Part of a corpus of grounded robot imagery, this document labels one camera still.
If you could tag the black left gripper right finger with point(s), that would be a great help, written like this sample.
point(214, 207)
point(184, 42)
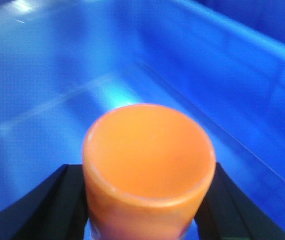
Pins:
point(226, 213)

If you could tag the blue bin on shelf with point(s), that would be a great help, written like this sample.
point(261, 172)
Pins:
point(64, 63)

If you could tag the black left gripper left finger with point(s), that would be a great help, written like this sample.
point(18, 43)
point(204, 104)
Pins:
point(55, 210)

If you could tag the cylindrical capacitor with orange cap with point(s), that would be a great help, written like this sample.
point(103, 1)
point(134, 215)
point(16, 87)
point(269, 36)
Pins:
point(147, 169)

